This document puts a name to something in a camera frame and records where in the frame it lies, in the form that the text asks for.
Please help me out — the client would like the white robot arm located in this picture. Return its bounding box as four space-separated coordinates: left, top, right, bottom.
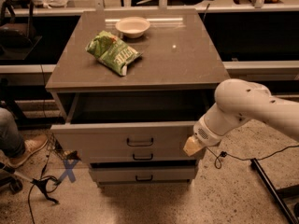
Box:
183 78 299 156

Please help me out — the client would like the person leg in jeans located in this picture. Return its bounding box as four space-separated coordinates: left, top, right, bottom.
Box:
0 108 25 158

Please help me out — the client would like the white paper bowl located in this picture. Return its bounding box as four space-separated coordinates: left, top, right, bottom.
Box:
115 17 150 38

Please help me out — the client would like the black floor cable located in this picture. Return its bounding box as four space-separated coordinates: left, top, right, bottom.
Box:
206 144 299 170

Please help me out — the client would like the grey middle drawer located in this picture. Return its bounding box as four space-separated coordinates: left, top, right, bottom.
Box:
79 148 206 163

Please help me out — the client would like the black cable left floor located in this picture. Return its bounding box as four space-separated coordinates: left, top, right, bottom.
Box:
27 152 63 224

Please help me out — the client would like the tan shoe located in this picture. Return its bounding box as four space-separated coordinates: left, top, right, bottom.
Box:
8 134 48 168

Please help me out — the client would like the black metal stand leg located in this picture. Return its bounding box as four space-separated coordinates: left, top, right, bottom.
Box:
250 159 299 224

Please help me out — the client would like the dark bag with handles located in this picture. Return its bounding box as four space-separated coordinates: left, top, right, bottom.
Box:
0 0 41 61

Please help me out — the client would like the grey top drawer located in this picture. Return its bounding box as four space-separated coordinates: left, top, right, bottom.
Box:
51 91 208 153

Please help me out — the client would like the grey drawer cabinet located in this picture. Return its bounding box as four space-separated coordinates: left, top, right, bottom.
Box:
46 9 229 172

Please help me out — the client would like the green chip bag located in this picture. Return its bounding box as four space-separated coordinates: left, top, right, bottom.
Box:
86 31 141 77

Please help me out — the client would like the grey bottom drawer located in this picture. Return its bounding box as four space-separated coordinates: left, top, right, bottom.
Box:
90 166 197 184

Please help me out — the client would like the grey drawer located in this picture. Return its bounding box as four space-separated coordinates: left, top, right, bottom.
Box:
79 148 206 163
51 91 208 153
90 166 197 184

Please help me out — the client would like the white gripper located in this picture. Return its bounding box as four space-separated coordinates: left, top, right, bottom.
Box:
183 105 240 157

